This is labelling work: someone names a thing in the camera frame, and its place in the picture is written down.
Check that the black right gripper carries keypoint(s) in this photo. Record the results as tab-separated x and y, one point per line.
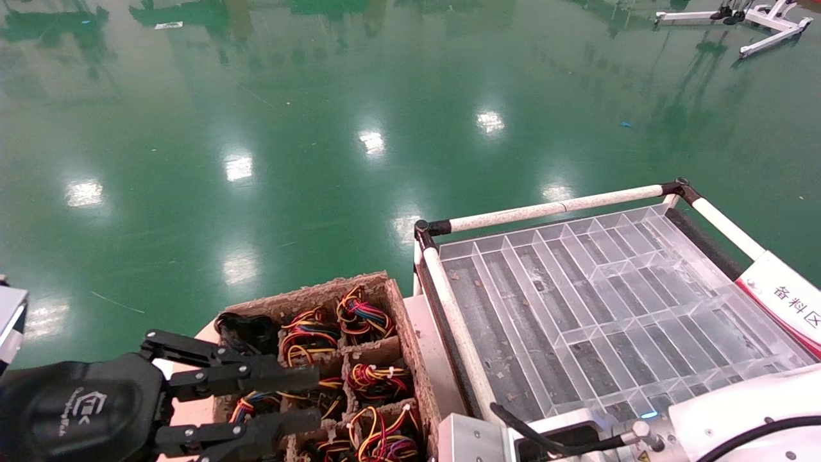
567	457

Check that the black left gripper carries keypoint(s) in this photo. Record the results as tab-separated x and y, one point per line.
77	410

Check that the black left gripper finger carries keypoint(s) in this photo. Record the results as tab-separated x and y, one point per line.
282	380
276	427

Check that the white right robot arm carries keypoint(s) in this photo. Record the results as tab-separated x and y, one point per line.
737	410

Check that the brown pulp cardboard divider box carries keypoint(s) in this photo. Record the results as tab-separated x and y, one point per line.
410	333

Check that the clear plastic divider tray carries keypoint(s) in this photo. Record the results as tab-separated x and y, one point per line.
577	289

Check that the white red printed sign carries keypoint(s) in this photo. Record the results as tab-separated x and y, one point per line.
789	298

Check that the white paper scrap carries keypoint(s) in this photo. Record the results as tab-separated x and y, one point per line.
168	25

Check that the white metal stand base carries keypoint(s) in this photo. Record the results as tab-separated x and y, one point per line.
773	22

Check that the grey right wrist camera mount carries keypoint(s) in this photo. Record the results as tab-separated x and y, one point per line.
474	443

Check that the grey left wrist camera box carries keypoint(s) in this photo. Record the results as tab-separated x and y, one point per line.
11	321

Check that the white pipe cart frame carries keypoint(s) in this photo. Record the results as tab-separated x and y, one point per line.
457	321

